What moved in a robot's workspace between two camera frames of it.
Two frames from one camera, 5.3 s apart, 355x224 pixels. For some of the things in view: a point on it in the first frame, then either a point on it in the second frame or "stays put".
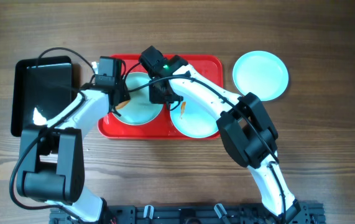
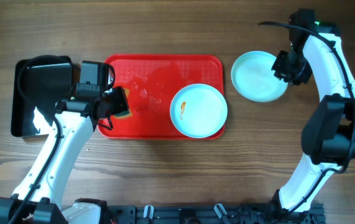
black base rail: [299, 212] stays put
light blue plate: [194, 119] stays put
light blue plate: [139, 111] to [252, 76]
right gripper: [155, 99] to [279, 72]
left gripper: [123, 96] stays put
